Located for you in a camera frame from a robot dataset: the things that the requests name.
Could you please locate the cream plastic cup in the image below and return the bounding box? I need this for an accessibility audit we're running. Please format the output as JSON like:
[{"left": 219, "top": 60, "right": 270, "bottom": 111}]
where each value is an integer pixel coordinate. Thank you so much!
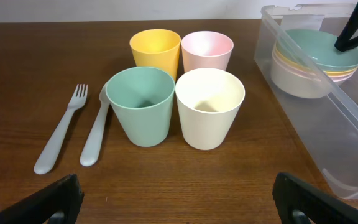
[{"left": 175, "top": 68, "right": 246, "bottom": 150}]

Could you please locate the grey plastic fork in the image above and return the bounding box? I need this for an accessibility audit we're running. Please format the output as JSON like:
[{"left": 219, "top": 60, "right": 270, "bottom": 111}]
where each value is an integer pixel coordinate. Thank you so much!
[{"left": 34, "top": 84, "right": 88, "bottom": 175}]

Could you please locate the green plastic cup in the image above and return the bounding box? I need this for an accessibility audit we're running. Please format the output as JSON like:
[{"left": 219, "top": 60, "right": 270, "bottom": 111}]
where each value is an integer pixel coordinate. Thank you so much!
[{"left": 105, "top": 67, "right": 175, "bottom": 147}]

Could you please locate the cream plastic bowl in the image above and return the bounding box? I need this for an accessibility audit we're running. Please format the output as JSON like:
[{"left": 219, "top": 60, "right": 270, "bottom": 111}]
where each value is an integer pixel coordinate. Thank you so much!
[{"left": 271, "top": 54, "right": 333, "bottom": 99}]

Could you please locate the pink plastic cup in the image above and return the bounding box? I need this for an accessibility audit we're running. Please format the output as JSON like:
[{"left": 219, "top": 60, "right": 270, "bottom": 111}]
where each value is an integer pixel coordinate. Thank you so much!
[{"left": 181, "top": 31, "right": 234, "bottom": 73}]

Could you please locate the yellow plastic bowl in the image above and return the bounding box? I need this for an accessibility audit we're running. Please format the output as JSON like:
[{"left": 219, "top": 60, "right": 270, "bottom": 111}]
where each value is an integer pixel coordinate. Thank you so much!
[{"left": 274, "top": 47, "right": 358, "bottom": 77}]

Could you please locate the clear plastic container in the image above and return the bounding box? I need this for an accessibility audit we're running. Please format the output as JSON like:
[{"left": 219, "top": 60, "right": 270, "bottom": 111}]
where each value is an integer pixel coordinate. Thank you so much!
[{"left": 254, "top": 4, "right": 358, "bottom": 199}]

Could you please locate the grey plastic spoon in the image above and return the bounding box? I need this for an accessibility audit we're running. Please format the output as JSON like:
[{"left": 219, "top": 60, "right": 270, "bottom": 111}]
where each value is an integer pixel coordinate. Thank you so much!
[{"left": 80, "top": 83, "right": 110, "bottom": 166}]

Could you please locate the yellow plastic cup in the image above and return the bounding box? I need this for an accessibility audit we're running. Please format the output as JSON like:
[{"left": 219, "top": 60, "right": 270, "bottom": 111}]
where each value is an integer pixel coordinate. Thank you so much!
[{"left": 129, "top": 29, "right": 181, "bottom": 80}]

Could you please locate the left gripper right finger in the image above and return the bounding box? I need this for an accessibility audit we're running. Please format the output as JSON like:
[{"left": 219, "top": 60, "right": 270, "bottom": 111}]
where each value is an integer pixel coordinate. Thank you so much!
[{"left": 272, "top": 172, "right": 358, "bottom": 224}]

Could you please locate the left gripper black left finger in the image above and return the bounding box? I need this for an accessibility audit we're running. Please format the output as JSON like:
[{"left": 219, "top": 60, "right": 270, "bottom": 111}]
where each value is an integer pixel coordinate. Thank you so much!
[{"left": 0, "top": 174, "right": 84, "bottom": 223}]

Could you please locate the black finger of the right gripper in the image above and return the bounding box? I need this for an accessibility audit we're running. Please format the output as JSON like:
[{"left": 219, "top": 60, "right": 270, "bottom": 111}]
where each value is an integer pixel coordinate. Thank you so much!
[{"left": 334, "top": 3, "right": 358, "bottom": 52}]

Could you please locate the green plastic bowl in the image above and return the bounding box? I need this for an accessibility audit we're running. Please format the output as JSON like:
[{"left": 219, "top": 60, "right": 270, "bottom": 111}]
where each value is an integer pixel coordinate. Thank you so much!
[{"left": 286, "top": 29, "right": 358, "bottom": 72}]

